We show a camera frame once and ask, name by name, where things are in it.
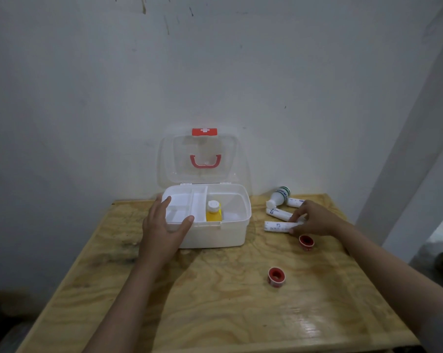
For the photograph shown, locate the white bottle with green stripes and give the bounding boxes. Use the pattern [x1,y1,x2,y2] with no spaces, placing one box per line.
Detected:
[266,186,292,210]

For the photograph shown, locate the white divided inner tray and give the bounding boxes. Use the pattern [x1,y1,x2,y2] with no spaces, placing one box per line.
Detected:
[162,186,209,225]

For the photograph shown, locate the yellow bottle with white cap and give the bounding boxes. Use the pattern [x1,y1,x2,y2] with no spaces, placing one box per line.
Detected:
[205,201,223,222]

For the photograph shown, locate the white first aid box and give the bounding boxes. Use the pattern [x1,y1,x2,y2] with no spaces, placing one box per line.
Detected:
[157,128,252,250]

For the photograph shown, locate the person's left forearm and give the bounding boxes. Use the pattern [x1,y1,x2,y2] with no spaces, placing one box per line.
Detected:
[83,262,180,353]

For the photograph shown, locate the person's right forearm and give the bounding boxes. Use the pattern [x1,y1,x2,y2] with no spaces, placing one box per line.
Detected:
[335,220,443,337]

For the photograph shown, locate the person's right hand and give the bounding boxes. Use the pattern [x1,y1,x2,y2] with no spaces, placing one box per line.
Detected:
[288,199,342,238]

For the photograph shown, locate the person's left hand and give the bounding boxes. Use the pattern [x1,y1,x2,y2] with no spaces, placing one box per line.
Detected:
[139,193,195,270]

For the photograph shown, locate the grey sleeve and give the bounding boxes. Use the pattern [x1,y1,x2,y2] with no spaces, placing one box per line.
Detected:
[417,304,443,353]

